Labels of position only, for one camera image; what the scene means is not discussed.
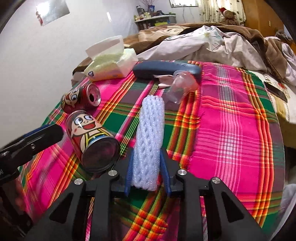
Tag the red cartoon can large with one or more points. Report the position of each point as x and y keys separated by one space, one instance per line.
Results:
x=96 y=148

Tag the silver wall poster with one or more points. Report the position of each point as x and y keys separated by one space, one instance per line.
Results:
x=48 y=11

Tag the dried branch vase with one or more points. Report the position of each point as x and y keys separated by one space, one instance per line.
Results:
x=149 y=4

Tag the clear plastic cup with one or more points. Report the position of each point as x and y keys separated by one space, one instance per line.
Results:
x=183 y=83

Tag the brown blanket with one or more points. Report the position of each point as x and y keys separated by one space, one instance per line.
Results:
x=146 y=39

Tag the patterned curtain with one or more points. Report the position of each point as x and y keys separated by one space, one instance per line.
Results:
x=211 y=11

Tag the floral bed sheet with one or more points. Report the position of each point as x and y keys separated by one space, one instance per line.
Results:
x=284 y=111

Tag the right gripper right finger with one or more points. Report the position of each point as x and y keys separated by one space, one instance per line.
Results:
x=207 y=204

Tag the white foam net sleeve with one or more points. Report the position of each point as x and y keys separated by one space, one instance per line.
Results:
x=149 y=140

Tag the person left hand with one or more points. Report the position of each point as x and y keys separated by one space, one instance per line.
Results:
x=12 y=198

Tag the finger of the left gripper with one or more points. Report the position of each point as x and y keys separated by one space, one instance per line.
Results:
x=47 y=131
x=30 y=147

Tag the red cartoon can small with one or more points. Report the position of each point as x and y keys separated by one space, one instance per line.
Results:
x=85 y=97

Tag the brown teddy bear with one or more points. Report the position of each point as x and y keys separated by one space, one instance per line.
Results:
x=229 y=17

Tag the shelf with bottles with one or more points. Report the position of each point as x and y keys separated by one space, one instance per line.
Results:
x=151 y=18

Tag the small window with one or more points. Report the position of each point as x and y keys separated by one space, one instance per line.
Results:
x=184 y=3

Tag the dark blue glasses case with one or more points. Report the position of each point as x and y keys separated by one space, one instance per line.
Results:
x=146 y=70

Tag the wooden wardrobe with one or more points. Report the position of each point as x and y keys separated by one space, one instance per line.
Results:
x=260 y=16

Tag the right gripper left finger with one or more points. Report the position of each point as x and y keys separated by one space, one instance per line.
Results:
x=66 y=218

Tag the black smartphone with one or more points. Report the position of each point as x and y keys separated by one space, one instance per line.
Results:
x=280 y=94

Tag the white tissue pack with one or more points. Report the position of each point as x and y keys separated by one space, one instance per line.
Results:
x=110 y=59

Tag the plaid pink green tablecloth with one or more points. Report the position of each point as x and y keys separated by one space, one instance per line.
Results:
x=227 y=128

